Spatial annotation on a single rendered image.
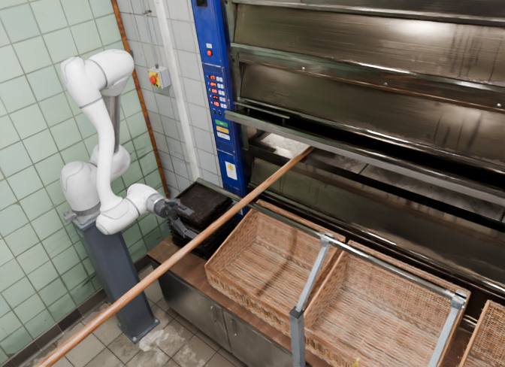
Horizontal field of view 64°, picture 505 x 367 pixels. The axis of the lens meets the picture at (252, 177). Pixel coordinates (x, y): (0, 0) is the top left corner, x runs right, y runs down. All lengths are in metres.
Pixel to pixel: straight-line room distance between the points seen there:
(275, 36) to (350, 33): 0.34
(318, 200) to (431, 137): 0.69
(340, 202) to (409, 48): 0.81
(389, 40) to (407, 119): 0.29
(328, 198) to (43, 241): 1.69
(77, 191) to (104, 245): 0.36
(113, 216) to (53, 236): 1.00
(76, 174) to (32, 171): 0.46
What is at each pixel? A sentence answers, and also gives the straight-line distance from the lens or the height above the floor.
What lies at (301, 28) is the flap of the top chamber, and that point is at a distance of 1.70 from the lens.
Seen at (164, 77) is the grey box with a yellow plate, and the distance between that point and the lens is 2.39.
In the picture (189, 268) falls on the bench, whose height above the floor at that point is 0.58.
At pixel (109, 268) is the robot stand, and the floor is 0.66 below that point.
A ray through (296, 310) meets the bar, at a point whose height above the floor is 0.95.
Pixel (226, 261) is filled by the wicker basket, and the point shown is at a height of 0.63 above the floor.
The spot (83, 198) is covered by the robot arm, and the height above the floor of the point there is 1.13.
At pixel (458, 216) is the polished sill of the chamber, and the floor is 1.18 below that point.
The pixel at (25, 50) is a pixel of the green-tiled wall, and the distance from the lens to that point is 2.38.
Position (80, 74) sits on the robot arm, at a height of 1.76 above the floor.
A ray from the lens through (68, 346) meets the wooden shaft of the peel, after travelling 1.45.
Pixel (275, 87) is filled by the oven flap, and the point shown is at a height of 1.54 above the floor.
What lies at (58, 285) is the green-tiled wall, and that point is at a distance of 2.93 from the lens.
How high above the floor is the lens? 2.27
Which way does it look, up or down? 35 degrees down
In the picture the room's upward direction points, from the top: 7 degrees counter-clockwise
